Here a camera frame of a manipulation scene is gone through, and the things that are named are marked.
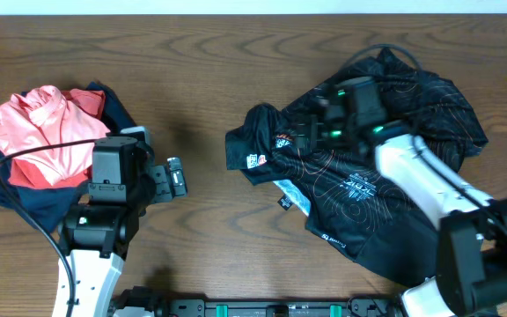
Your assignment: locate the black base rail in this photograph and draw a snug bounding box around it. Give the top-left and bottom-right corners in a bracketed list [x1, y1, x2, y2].
[107, 285, 413, 317]

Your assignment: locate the black patterned cycling jersey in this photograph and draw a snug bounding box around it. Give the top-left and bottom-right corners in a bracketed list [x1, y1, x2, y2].
[225, 49, 488, 287]

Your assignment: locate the red shirt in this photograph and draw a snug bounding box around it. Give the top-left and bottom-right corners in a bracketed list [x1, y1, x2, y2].
[8, 88, 107, 190]

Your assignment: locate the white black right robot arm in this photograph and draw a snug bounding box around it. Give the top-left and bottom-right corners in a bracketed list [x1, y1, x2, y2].
[293, 77, 507, 316]

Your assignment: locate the pink shirt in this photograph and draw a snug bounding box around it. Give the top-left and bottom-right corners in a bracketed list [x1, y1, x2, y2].
[0, 85, 111, 188]

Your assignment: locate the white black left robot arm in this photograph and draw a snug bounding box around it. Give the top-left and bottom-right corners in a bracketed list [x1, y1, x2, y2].
[52, 126, 187, 316]

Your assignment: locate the navy blue garment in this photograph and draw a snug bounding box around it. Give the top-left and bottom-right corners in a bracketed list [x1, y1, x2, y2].
[0, 82, 136, 232]

